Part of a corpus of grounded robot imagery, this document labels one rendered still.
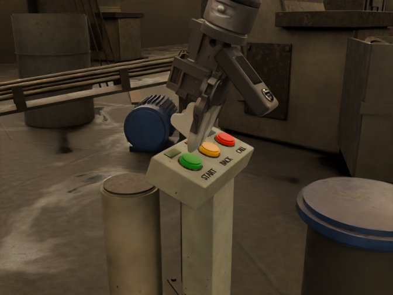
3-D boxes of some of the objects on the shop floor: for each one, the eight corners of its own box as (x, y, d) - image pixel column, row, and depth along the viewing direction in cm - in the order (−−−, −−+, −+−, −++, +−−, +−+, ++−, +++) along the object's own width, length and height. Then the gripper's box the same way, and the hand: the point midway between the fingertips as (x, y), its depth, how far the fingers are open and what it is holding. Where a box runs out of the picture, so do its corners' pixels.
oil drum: (9, 123, 336) (-8, 11, 309) (61, 110, 387) (51, 13, 359) (60, 132, 310) (47, 11, 283) (109, 116, 361) (102, 12, 333)
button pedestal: (150, 419, 88) (137, 154, 69) (199, 345, 108) (199, 123, 89) (216, 455, 81) (221, 170, 62) (255, 367, 101) (269, 132, 82)
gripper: (209, 16, 65) (173, 129, 75) (182, 16, 58) (146, 141, 67) (255, 36, 63) (212, 150, 72) (234, 38, 55) (188, 165, 64)
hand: (196, 147), depth 68 cm, fingers closed
